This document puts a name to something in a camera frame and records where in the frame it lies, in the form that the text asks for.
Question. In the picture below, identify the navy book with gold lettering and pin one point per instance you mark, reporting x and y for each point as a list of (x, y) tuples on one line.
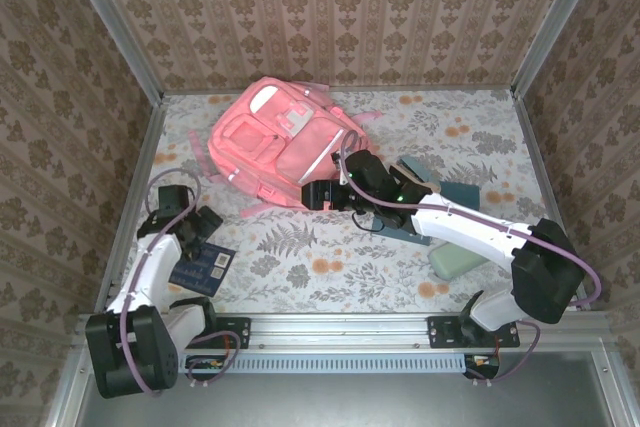
[(210, 277)]

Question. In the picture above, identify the pink backpack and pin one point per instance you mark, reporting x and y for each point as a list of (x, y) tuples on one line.
[(270, 147)]

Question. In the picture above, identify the dark teal book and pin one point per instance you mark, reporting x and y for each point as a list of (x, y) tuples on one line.
[(462, 193)]

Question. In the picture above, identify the pale green pencil case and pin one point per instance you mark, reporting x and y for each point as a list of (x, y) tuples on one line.
[(450, 262)]

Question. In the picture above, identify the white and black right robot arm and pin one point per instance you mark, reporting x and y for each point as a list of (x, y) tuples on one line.
[(465, 227)]

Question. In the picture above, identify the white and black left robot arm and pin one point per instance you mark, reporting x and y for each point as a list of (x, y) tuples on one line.
[(155, 267)]

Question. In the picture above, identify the floral patterned table cover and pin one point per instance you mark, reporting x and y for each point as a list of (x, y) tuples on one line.
[(350, 287)]

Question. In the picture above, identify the grey metal panel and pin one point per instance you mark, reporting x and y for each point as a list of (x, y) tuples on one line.
[(350, 402)]

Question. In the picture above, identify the aluminium side rail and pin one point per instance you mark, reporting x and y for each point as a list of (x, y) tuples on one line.
[(140, 182), (545, 187)]

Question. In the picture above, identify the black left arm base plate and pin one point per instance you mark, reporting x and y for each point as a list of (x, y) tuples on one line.
[(240, 332)]

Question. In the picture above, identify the thin aluminium rear rail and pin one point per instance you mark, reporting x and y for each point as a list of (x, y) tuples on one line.
[(425, 89)]

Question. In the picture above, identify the long aluminium mounting rail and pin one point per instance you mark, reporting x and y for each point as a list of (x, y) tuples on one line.
[(340, 329)]

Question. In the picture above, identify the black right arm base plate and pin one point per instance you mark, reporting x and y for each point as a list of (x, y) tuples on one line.
[(440, 332)]

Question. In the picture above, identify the aluminium corner frame post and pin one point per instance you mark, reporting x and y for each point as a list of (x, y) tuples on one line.
[(115, 27), (555, 22)]

